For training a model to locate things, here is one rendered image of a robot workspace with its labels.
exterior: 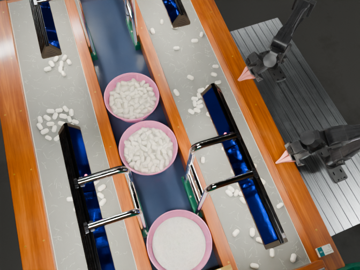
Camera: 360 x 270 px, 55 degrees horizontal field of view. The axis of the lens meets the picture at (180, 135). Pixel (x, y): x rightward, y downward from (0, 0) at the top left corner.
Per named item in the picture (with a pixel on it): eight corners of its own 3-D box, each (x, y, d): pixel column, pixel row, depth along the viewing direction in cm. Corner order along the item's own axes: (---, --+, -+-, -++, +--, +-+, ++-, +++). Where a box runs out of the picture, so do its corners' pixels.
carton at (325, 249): (327, 244, 142) (329, 243, 140) (331, 252, 141) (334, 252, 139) (314, 248, 141) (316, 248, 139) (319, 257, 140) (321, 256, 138)
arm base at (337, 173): (343, 179, 156) (355, 173, 157) (320, 141, 163) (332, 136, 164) (335, 184, 163) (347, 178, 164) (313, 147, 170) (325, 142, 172)
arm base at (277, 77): (279, 74, 178) (291, 70, 179) (261, 45, 185) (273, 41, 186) (275, 82, 185) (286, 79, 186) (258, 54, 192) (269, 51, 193)
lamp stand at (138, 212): (137, 193, 156) (128, 159, 116) (150, 235, 149) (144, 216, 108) (96, 205, 153) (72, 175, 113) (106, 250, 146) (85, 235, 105)
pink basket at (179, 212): (166, 203, 155) (167, 198, 147) (219, 232, 151) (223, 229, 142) (135, 257, 145) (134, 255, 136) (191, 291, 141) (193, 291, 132)
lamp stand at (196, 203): (218, 167, 163) (237, 126, 123) (234, 207, 156) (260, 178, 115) (180, 179, 160) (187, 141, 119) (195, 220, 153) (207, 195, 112)
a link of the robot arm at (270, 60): (276, 71, 146) (291, 45, 141) (258, 62, 148) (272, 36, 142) (278, 68, 156) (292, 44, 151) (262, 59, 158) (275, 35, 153)
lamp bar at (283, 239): (219, 89, 138) (222, 79, 132) (286, 242, 115) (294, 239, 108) (200, 95, 137) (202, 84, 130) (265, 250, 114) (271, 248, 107)
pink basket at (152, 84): (150, 77, 182) (150, 67, 174) (166, 120, 172) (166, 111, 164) (101, 90, 178) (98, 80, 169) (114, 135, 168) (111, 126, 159)
